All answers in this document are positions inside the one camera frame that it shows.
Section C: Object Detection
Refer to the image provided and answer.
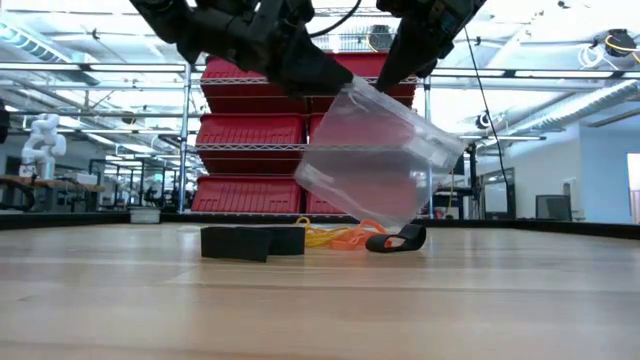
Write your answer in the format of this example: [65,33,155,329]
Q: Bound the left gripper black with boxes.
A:
[189,0,355,97]

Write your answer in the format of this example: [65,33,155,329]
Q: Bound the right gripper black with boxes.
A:
[374,0,489,94]

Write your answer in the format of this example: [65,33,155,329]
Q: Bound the clear plastic zip bag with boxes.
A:
[293,74,467,230]

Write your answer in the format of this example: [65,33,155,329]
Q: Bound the yellow rubber band bundle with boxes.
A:
[294,216,354,250]

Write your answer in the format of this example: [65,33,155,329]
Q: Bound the orange rubber band bundle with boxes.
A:
[327,218,396,252]

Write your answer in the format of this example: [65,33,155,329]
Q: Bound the round grey fan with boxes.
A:
[367,24,396,53]

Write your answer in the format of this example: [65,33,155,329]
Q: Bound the red plastic bin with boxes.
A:
[308,112,418,176]
[195,113,307,175]
[305,177,419,217]
[191,175,305,215]
[308,51,418,114]
[200,54,307,114]

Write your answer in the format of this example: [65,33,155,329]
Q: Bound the black pole stand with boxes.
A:
[466,142,480,221]

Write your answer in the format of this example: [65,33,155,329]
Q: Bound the black framed screen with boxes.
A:
[482,167,517,221]

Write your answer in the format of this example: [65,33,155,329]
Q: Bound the dark monitor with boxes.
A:
[535,194,573,223]

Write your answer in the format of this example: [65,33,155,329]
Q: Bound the wooden workbench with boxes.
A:
[0,174,106,212]

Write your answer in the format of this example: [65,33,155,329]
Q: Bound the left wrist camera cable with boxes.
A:
[308,0,364,39]

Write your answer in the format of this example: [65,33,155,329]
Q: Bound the long thin black cable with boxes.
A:
[462,24,517,219]

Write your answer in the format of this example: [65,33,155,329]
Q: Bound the metal wire shelf cart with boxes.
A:
[177,7,436,221]

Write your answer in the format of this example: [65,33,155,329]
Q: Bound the black ceiling device yellow cable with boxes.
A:
[593,27,640,58]

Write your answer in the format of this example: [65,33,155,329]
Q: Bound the black metal table frame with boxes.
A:
[0,210,640,240]

